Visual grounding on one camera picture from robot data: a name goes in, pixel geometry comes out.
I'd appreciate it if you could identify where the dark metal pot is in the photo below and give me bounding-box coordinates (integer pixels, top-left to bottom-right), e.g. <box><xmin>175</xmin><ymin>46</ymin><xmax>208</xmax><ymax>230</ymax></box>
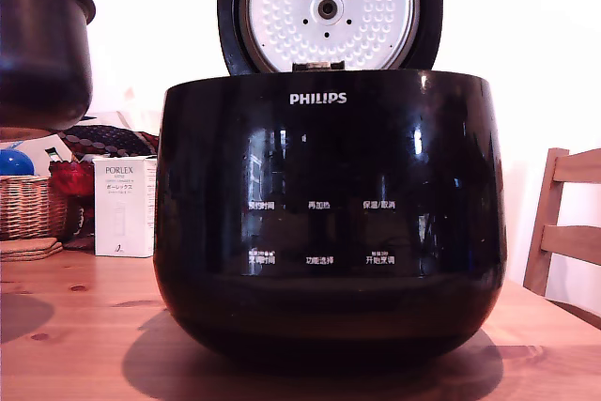
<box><xmin>0</xmin><ymin>0</ymin><xmax>97</xmax><ymax>132</ymax></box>

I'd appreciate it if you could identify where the black Philips rice cooker body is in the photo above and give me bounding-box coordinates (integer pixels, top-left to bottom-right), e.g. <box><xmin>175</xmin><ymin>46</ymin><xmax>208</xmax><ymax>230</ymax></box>
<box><xmin>152</xmin><ymin>68</ymin><xmax>509</xmax><ymax>370</ymax></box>

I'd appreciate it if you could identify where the black rice cooker lid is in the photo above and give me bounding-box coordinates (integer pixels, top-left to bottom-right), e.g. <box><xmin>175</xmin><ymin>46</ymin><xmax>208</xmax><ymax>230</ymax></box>
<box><xmin>217</xmin><ymin>0</ymin><xmax>444</xmax><ymax>76</ymax></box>

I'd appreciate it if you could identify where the white Porlex box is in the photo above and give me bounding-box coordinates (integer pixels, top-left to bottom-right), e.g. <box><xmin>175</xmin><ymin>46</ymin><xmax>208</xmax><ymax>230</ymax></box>
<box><xmin>91</xmin><ymin>156</ymin><xmax>159</xmax><ymax>259</ymax></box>

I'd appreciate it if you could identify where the dark patterned cloth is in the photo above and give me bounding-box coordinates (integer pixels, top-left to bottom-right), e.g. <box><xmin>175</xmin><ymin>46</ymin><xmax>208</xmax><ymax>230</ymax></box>
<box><xmin>57</xmin><ymin>124</ymin><xmax>161</xmax><ymax>162</ymax></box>

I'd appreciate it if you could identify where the wooden chair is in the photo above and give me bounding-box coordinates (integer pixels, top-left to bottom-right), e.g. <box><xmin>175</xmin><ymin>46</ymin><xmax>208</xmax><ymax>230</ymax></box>
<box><xmin>521</xmin><ymin>147</ymin><xmax>601</xmax><ymax>327</ymax></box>

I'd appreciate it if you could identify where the white bag with blue print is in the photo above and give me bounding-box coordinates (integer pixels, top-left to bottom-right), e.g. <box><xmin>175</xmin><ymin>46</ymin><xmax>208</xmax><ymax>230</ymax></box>
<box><xmin>0</xmin><ymin>131</ymin><xmax>72</xmax><ymax>163</ymax></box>

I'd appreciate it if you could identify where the woven wicker basket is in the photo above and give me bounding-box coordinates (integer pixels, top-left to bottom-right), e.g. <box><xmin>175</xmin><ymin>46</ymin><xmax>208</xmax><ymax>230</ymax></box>
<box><xmin>0</xmin><ymin>175</ymin><xmax>69</xmax><ymax>242</ymax></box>

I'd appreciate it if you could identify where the cork coaster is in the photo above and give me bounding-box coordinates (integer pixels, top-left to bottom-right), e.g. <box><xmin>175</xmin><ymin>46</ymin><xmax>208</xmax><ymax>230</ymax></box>
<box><xmin>0</xmin><ymin>237</ymin><xmax>58</xmax><ymax>253</ymax></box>
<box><xmin>0</xmin><ymin>242</ymin><xmax>64</xmax><ymax>263</ymax></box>

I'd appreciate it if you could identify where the blue round ball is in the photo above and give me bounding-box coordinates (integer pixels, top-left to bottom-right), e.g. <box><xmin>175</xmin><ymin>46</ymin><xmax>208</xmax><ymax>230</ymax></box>
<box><xmin>0</xmin><ymin>148</ymin><xmax>37</xmax><ymax>177</ymax></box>

